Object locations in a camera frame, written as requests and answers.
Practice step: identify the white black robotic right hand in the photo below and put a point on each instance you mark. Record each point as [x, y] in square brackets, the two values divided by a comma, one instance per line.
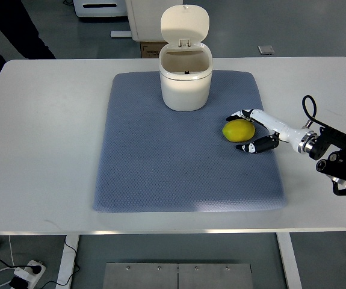
[278, 131]

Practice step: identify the yellow lemon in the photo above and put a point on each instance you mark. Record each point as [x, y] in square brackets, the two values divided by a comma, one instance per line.
[238, 130]

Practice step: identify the black silver robot right arm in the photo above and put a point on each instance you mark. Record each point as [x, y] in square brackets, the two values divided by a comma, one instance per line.
[326, 145]

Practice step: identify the white trash can open lid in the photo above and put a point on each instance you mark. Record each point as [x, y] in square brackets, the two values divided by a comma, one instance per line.
[185, 63]

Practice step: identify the grey floor socket plate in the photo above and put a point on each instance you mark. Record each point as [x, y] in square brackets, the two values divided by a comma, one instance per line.
[266, 50]

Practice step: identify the white table leg right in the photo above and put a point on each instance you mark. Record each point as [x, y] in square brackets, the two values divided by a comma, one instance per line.
[288, 260]

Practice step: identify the white table leg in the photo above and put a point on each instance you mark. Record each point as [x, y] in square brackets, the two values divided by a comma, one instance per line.
[67, 264]
[288, 260]

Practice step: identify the blue textured mat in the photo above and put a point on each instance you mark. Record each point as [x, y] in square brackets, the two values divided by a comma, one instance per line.
[155, 159]

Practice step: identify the cardboard box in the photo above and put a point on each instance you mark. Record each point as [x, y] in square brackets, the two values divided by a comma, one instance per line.
[151, 49]

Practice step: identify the white cabinet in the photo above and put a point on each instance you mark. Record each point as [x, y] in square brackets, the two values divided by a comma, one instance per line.
[144, 20]

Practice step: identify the white appliance with slot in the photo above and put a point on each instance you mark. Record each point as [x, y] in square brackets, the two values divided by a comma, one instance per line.
[100, 8]

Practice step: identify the white table leg left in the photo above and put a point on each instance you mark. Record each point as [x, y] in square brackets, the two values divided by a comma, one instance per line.
[67, 264]

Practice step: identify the white power strip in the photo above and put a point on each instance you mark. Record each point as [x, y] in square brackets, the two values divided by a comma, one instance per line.
[31, 273]

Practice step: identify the person in dark trousers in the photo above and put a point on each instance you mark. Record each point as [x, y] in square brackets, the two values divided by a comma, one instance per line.
[17, 26]

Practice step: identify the grey metal base plate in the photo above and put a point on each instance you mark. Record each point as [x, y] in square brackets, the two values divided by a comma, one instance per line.
[177, 275]

